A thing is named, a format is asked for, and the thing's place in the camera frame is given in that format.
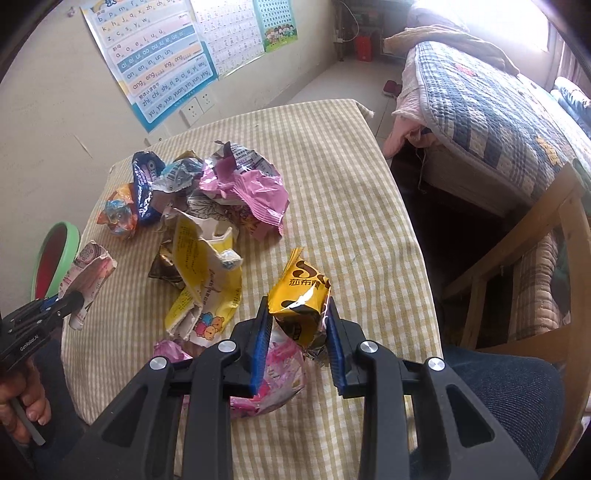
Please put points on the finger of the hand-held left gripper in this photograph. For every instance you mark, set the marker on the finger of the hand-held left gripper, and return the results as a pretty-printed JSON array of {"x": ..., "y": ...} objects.
[{"x": 69, "y": 302}]

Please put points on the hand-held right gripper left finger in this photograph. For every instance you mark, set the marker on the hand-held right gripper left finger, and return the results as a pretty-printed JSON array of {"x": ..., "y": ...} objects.
[{"x": 260, "y": 353}]

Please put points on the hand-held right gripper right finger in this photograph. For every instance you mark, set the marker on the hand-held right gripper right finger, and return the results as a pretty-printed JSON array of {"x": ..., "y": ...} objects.
[{"x": 335, "y": 353}]

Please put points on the pink white crushed carton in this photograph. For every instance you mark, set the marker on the pink white crushed carton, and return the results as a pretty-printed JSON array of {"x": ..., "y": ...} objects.
[{"x": 92, "y": 272}]

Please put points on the green rimmed bin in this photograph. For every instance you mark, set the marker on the green rimmed bin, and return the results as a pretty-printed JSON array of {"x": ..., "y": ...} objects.
[{"x": 57, "y": 249}]

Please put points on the yellow brown-print snack wrapper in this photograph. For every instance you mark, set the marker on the yellow brown-print snack wrapper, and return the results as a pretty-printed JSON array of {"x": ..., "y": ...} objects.
[{"x": 300, "y": 295}]

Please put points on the silver blue white wrapper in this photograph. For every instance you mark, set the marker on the silver blue white wrapper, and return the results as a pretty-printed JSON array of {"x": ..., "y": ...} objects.
[{"x": 180, "y": 175}]

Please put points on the person's left hand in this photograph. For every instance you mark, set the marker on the person's left hand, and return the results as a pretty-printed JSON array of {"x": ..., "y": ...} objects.
[{"x": 25, "y": 401}]

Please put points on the crumpled pink plastic wrapper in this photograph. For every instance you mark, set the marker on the crumpled pink plastic wrapper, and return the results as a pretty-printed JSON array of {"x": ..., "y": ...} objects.
[{"x": 281, "y": 378}]

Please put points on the person's left leg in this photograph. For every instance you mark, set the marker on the person's left leg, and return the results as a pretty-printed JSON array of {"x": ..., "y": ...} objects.
[{"x": 60, "y": 392}]

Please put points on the person's leg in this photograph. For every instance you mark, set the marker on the person's leg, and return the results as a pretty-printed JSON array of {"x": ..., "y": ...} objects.
[
  {"x": 503, "y": 397},
  {"x": 60, "y": 392}
]

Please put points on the yellow white crumpled paper bag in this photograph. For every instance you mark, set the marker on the yellow white crumpled paper bag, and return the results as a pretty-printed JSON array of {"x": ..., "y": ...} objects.
[{"x": 203, "y": 277}]

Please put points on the brown foil wrapper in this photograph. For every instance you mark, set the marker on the brown foil wrapper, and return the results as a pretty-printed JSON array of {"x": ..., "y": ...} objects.
[{"x": 164, "y": 270}]

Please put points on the orange blue candy wrapper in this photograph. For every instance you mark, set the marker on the orange blue candy wrapper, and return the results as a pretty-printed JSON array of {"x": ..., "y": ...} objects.
[{"x": 117, "y": 214}]

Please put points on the dark blue cookie wrapper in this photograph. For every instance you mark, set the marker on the dark blue cookie wrapper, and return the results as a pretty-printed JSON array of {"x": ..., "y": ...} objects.
[{"x": 145, "y": 184}]

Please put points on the white floral print wrapper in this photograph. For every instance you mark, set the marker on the white floral print wrapper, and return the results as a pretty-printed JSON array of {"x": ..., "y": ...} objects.
[{"x": 217, "y": 210}]

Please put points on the large pink foil wrapper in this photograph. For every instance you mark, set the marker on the large pink foil wrapper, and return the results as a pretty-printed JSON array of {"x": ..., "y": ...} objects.
[{"x": 258, "y": 194}]

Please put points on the person's right leg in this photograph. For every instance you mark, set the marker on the person's right leg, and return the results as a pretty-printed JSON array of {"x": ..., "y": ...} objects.
[{"x": 503, "y": 397}]

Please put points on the checked chair cushion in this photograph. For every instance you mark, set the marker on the checked chair cushion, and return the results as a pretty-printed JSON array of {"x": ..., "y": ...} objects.
[{"x": 538, "y": 286}]

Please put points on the pink blanket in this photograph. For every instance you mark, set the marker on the pink blanket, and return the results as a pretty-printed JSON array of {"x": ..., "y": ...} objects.
[{"x": 408, "y": 124}]

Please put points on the wooden chair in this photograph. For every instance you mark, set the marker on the wooden chair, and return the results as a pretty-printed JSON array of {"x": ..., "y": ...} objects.
[{"x": 540, "y": 221}]

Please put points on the red slippers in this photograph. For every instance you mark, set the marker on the red slippers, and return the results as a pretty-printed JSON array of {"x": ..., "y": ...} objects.
[{"x": 392, "y": 87}]

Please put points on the bed with pink quilt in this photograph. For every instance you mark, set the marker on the bed with pink quilt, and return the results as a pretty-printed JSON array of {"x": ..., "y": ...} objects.
[{"x": 498, "y": 124}]

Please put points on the red box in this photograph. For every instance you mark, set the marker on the red box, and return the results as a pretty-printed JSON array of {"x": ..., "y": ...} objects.
[{"x": 364, "y": 47}]

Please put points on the tan blanket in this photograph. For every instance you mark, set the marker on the tan blanket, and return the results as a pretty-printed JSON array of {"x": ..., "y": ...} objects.
[{"x": 452, "y": 44}]

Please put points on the blue floral pillow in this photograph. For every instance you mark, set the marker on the blue floral pillow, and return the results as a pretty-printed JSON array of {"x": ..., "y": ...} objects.
[{"x": 575, "y": 99}]

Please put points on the bed frame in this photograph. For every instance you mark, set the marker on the bed frame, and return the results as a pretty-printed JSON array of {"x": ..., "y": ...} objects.
[{"x": 461, "y": 180}]

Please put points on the white wall socket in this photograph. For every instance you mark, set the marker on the white wall socket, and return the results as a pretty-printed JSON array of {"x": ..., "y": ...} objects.
[
  {"x": 189, "y": 115},
  {"x": 205, "y": 104}
]

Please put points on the blue letter wall poster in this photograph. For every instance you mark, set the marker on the blue letter wall poster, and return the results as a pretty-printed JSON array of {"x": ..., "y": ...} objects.
[{"x": 152, "y": 60}]

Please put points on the white chart wall poster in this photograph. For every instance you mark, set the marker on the white chart wall poster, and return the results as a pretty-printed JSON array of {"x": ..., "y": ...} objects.
[{"x": 226, "y": 32}]

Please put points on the green bordered wall poster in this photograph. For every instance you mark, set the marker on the green bordered wall poster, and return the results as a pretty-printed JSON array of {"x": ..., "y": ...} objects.
[{"x": 276, "y": 21}]

